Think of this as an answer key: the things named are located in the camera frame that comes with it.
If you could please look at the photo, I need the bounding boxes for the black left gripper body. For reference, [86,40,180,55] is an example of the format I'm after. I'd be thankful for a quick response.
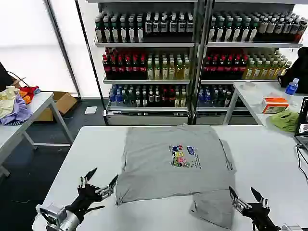
[64,183,103,218]

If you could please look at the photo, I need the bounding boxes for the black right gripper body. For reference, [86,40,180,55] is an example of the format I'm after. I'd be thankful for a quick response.
[242,202,282,231]

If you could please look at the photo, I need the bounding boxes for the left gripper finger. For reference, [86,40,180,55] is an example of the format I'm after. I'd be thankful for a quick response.
[79,167,98,189]
[95,174,119,200]

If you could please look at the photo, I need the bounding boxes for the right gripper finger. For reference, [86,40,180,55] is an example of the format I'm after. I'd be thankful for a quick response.
[228,185,249,215]
[250,186,269,209]

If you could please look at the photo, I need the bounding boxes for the grey printed T-shirt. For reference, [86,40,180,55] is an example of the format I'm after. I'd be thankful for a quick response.
[115,123,238,231]

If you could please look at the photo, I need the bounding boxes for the brown cardboard box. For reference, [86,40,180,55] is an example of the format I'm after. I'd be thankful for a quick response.
[35,91,78,122]

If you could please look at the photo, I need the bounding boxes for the open laptop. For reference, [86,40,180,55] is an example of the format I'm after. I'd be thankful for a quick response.
[294,96,308,153]

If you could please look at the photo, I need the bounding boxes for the green cloth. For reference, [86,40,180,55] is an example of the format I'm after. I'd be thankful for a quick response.
[269,109,300,133]

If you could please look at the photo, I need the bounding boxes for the white side table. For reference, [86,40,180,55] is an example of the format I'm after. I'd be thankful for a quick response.
[0,91,74,179]

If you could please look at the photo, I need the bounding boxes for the purple cloth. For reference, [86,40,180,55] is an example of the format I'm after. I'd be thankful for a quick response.
[0,94,33,126]

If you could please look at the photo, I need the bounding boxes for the orange and white tissue box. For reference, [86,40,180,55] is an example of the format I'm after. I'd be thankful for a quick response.
[261,96,290,114]

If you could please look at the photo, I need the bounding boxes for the red and orange cloth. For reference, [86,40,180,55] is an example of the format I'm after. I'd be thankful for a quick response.
[18,85,42,104]

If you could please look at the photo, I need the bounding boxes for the white desk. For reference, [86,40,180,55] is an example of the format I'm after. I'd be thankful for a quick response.
[222,81,308,133]

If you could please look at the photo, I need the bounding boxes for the cream cloth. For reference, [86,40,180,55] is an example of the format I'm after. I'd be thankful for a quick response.
[0,86,20,119]

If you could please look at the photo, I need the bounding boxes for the blue water bottle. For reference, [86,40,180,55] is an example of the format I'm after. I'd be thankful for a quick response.
[284,77,300,96]

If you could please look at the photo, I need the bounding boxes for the shelf rack with drink bottles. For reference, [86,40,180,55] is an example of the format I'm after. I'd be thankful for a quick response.
[194,0,304,126]
[93,0,201,126]

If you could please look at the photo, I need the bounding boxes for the person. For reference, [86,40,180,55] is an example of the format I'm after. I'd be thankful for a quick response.
[276,46,308,94]

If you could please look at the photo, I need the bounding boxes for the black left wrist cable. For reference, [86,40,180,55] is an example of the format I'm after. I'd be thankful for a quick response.
[80,205,105,215]

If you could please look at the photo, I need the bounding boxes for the black laptop cable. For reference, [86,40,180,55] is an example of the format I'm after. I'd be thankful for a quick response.
[295,143,308,181]

